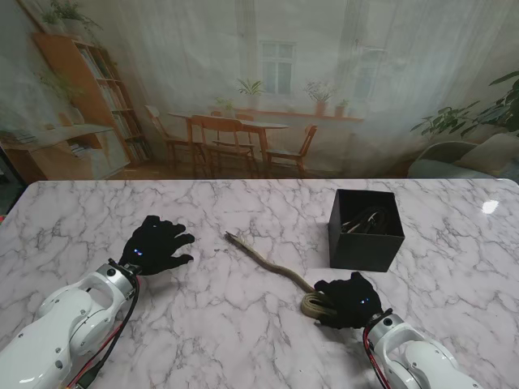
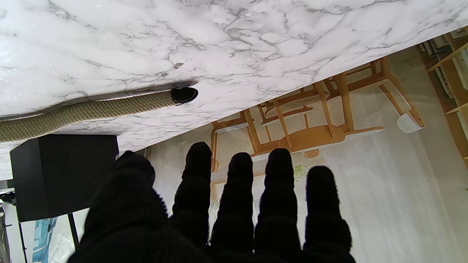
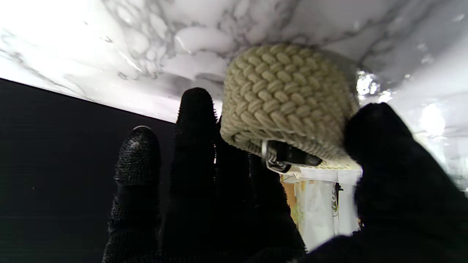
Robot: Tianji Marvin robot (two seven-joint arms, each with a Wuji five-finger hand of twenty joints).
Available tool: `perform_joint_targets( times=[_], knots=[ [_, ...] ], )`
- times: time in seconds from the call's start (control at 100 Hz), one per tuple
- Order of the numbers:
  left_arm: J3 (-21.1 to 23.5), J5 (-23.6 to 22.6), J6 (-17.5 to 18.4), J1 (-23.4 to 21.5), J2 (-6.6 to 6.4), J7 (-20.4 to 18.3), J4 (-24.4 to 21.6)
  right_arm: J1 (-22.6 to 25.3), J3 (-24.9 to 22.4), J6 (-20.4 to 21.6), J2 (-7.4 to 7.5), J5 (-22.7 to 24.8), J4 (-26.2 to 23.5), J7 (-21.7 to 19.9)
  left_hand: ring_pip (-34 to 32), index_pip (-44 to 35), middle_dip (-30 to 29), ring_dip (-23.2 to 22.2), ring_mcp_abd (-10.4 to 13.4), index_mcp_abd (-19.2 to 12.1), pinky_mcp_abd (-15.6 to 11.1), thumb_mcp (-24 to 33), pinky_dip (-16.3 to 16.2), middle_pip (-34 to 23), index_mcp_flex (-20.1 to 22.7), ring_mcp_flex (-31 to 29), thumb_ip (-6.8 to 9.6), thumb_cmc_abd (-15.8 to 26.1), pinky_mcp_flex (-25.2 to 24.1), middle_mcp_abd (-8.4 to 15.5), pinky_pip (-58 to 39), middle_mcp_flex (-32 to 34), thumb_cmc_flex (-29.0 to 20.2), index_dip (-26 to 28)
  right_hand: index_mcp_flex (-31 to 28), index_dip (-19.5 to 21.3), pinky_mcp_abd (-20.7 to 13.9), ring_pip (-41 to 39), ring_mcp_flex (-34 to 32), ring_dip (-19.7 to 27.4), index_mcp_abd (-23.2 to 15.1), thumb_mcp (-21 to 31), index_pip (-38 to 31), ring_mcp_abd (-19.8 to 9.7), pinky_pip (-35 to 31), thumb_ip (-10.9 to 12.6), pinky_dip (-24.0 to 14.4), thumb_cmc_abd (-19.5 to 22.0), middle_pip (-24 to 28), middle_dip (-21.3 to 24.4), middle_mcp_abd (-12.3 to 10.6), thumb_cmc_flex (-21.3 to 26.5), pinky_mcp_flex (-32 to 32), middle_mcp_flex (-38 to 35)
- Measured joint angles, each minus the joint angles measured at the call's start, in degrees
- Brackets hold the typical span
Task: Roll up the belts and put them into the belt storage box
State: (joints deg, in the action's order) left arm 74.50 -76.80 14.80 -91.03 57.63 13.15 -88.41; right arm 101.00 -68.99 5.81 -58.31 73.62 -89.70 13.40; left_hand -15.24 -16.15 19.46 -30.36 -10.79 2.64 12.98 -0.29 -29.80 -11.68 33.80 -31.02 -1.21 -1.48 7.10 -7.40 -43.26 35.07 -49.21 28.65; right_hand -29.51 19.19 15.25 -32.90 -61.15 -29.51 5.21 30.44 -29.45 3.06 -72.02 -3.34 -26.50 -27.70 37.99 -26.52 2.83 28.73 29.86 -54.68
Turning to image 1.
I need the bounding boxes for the arm red black cables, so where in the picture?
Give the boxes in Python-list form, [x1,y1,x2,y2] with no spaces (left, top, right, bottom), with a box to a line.
[68,279,144,389]
[362,327,390,389]

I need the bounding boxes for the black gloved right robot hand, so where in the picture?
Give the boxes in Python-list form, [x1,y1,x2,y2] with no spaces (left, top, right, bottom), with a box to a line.
[314,271,384,330]

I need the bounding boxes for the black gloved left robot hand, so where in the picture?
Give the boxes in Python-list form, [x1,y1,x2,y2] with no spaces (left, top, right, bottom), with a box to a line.
[120,215,197,277]

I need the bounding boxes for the beige woven belt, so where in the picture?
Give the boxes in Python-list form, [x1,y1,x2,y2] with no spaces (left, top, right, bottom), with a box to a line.
[225,230,340,321]

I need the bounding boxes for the left arm red black cables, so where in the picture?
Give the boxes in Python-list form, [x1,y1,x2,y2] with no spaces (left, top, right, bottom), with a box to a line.
[68,279,144,389]

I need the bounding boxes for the dark brown woven belt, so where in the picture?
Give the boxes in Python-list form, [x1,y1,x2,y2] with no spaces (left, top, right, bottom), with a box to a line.
[340,205,397,236]

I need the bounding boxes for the black belt storage box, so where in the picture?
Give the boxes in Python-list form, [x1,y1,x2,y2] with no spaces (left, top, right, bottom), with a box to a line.
[328,188,405,273]

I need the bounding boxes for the printed room backdrop cloth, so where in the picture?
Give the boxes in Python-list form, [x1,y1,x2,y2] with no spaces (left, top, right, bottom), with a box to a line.
[0,0,519,182]

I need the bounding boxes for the right arm red black cables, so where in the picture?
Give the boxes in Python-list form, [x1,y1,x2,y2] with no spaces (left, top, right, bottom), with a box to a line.
[362,327,390,389]

